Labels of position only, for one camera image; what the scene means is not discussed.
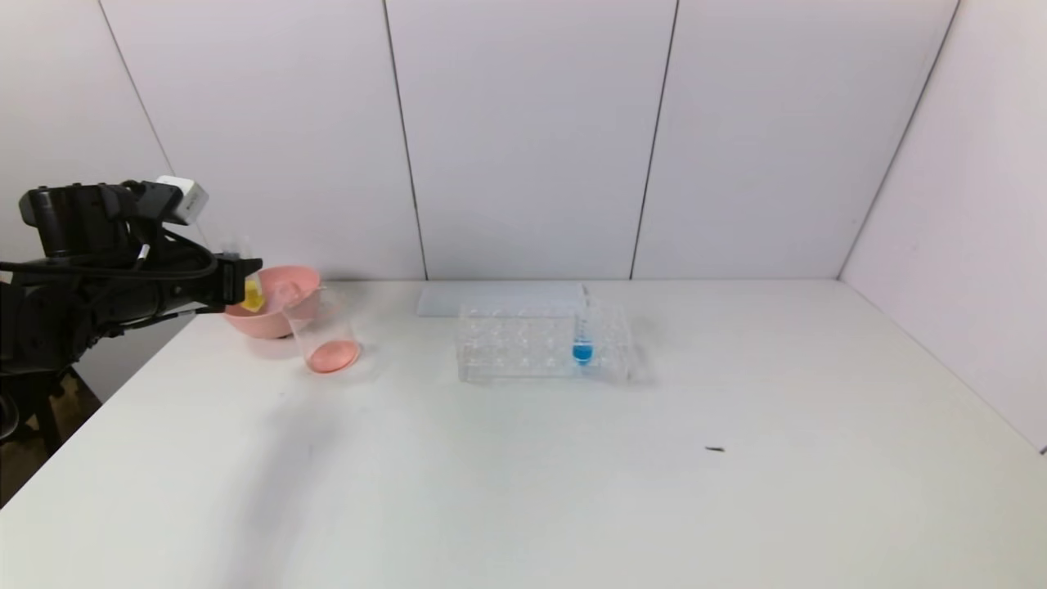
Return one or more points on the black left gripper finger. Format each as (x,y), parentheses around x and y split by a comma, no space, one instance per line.
(253,268)

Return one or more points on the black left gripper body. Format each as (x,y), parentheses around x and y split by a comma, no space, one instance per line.
(230,283)

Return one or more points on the test tube with yellow liquid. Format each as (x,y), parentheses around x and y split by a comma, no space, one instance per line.
(253,301)

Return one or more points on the test tube with red liquid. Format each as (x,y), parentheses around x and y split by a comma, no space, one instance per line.
(288,293)

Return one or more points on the orange and black left arm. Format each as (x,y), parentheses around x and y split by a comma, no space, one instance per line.
(49,319)

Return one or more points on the clear plastic beaker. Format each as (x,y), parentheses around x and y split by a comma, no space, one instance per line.
(327,352)

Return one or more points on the test tube with blue liquid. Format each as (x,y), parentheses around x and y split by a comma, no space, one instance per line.
(581,352)

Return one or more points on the clear plastic test tube rack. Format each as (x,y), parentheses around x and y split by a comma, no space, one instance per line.
(609,360)

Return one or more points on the pink bowl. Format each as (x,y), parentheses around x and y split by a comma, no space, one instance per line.
(274,319)

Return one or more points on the white paper sheet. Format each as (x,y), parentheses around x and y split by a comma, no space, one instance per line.
(491,296)

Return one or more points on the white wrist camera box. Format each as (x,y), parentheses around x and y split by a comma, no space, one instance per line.
(186,198)

